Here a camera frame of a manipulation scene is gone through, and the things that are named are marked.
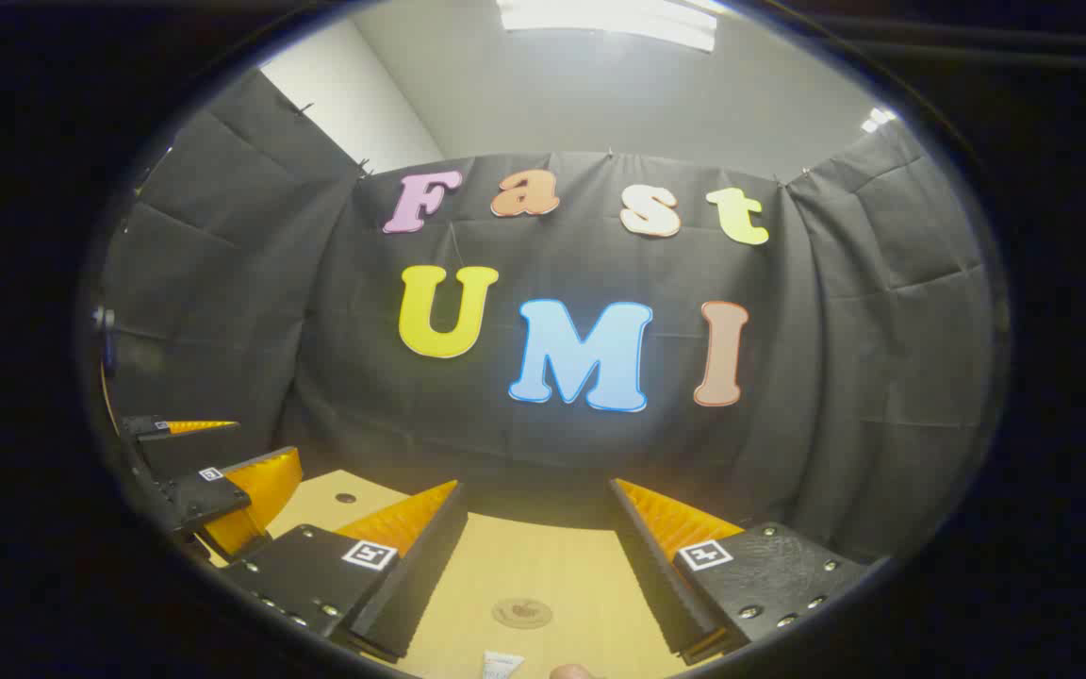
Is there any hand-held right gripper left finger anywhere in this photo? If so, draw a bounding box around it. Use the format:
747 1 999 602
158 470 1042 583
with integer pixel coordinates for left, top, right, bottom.
221 479 469 661

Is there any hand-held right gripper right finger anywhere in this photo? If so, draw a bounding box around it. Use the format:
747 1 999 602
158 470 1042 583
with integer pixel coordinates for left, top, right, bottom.
609 476 874 667

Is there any round cork coaster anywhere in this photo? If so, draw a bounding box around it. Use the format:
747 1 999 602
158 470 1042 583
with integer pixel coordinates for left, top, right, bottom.
491 597 554 631

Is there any light wooden desktop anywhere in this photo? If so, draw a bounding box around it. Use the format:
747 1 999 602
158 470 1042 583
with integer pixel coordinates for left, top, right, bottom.
208 469 751 679

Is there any black backdrop cloth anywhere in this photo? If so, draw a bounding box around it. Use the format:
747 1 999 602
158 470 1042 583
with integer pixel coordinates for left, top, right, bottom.
95 66 996 567

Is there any large ceiling light panel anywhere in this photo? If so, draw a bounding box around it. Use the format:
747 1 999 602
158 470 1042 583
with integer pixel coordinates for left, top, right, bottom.
496 0 718 53

